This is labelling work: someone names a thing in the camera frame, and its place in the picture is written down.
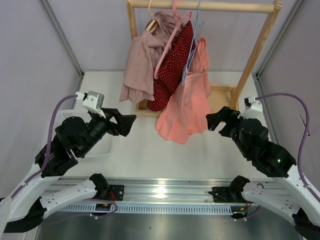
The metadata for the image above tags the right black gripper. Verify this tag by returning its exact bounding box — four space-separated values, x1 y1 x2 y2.
205 106 250 158

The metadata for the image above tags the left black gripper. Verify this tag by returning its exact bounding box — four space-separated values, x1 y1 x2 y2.
78 107 137 156

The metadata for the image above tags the salmon pink skirt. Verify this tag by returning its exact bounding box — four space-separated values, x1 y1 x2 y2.
155 36 211 144

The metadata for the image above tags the light blue plastic hanger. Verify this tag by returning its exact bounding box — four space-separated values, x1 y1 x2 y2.
181 0 205 85

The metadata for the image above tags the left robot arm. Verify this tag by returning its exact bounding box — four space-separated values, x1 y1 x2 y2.
3 108 137 233

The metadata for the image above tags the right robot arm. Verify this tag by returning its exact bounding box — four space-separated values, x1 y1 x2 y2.
206 106 320 240

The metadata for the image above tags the peach plastic hanger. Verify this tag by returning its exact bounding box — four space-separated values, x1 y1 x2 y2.
146 0 160 32

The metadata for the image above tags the pink plastic hanger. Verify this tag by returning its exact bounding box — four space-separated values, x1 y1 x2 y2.
153 0 193 80

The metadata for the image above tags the wooden clothes rack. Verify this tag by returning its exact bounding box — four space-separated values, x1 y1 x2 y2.
126 0 283 118

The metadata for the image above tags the white plastic basket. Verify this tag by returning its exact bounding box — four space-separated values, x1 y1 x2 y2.
54 109 118 159

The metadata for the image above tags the red polka dot garment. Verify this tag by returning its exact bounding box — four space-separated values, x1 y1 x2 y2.
146 21 194 112

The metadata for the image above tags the dusty pink dress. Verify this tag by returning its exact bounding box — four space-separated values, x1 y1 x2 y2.
119 10 181 103

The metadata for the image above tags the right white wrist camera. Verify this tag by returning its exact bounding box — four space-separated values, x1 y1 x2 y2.
237 96 263 119

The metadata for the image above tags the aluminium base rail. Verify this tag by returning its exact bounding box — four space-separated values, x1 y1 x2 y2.
47 178 278 203

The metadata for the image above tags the white slotted cable duct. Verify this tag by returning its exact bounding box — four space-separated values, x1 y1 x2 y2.
57 202 260 215

